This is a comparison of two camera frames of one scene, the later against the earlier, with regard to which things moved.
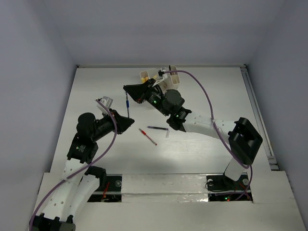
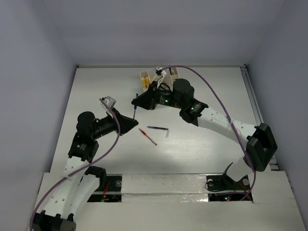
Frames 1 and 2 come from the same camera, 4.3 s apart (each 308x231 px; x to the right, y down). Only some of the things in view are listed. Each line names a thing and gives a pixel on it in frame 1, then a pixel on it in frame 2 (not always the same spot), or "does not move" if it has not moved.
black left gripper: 123,122 does not move
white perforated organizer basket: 169,81 does not move
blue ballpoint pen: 127,104 -> 135,106
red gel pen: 144,133 does not move
